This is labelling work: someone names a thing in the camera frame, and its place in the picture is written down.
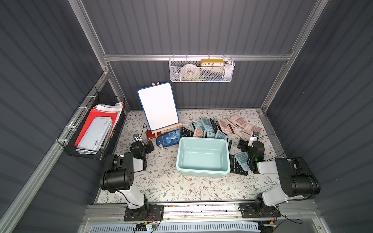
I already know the mint green storage box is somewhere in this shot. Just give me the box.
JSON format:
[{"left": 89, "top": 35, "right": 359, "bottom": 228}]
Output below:
[{"left": 176, "top": 137, "right": 231, "bottom": 178}]

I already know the black calculator left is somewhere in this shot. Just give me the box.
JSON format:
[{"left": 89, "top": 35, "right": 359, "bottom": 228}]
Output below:
[{"left": 180, "top": 127, "right": 194, "bottom": 138}]

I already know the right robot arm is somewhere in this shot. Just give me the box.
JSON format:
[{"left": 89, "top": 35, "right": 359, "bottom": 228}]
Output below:
[{"left": 235, "top": 139, "right": 321, "bottom": 219}]

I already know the blue framed whiteboard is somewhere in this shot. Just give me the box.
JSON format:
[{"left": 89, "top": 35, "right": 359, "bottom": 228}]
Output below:
[{"left": 137, "top": 82, "right": 179, "bottom": 131}]

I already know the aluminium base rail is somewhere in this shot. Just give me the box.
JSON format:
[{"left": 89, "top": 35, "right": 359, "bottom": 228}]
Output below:
[{"left": 82, "top": 200, "right": 322, "bottom": 224}]

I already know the teal calculator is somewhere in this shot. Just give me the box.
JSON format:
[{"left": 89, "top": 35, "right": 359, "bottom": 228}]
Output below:
[
  {"left": 201, "top": 118, "right": 215, "bottom": 133},
  {"left": 190, "top": 120, "right": 205, "bottom": 131},
  {"left": 215, "top": 130, "right": 234, "bottom": 154},
  {"left": 235, "top": 152, "right": 251, "bottom": 171}
]

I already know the pink calculator back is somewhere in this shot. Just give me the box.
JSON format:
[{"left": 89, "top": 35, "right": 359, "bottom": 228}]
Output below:
[{"left": 227, "top": 114, "right": 247, "bottom": 128}]

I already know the black wire wall basket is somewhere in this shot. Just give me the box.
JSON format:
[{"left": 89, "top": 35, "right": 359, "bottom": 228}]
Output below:
[{"left": 57, "top": 87, "right": 126, "bottom": 160}]

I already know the white mesh wall basket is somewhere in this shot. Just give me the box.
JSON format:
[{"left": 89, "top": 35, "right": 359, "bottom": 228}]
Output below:
[{"left": 169, "top": 56, "right": 236, "bottom": 83}]

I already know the pink calculator far right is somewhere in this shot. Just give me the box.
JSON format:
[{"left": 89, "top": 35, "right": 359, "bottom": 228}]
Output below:
[{"left": 242, "top": 123, "right": 262, "bottom": 136}]

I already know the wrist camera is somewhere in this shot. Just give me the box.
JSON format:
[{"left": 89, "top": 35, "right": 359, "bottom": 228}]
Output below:
[
  {"left": 248, "top": 131, "right": 260, "bottom": 146},
  {"left": 133, "top": 134, "right": 140, "bottom": 142}
]

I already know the white tape roll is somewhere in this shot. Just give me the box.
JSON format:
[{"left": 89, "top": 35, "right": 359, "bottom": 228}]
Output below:
[{"left": 180, "top": 64, "right": 200, "bottom": 79}]

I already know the pink calculator middle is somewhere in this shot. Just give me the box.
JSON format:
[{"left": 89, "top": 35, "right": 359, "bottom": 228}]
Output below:
[{"left": 218, "top": 119, "right": 236, "bottom": 136}]

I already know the red folder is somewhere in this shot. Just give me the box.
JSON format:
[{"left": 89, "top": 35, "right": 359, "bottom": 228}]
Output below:
[{"left": 74, "top": 105, "right": 122, "bottom": 151}]

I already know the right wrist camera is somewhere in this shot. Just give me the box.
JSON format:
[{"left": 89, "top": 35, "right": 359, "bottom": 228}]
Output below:
[{"left": 248, "top": 131, "right": 260, "bottom": 146}]

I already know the black calculator front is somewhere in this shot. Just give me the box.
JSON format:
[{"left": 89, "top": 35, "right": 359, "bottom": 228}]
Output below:
[{"left": 229, "top": 154, "right": 248, "bottom": 176}]

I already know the blue dinosaur pencil case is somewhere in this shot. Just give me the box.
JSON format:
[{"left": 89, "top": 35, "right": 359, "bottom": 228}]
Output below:
[{"left": 156, "top": 129, "right": 181, "bottom": 148}]

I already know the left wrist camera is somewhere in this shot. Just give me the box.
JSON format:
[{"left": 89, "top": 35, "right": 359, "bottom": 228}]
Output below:
[{"left": 133, "top": 134, "right": 140, "bottom": 142}]

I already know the grey document case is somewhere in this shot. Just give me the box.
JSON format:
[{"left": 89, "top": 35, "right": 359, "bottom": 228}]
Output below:
[{"left": 76, "top": 116, "right": 112, "bottom": 154}]

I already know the small pink calculator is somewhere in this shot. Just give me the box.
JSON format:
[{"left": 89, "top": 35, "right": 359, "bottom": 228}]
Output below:
[{"left": 193, "top": 128, "right": 204, "bottom": 137}]

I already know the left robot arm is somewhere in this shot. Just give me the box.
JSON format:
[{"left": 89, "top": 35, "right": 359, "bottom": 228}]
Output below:
[{"left": 100, "top": 141, "right": 164, "bottom": 223}]

